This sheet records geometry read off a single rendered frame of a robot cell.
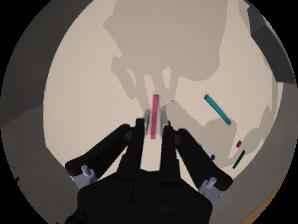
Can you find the pink rod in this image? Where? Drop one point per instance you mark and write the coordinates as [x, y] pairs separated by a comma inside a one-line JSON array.
[[154, 116]]

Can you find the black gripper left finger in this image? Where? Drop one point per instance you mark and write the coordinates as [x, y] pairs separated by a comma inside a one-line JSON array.
[[99, 158]]

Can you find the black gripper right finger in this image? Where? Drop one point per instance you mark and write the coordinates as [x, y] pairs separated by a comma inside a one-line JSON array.
[[210, 180]]

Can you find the turquoise rod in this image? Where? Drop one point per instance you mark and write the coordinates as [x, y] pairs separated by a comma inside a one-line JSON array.
[[217, 109]]

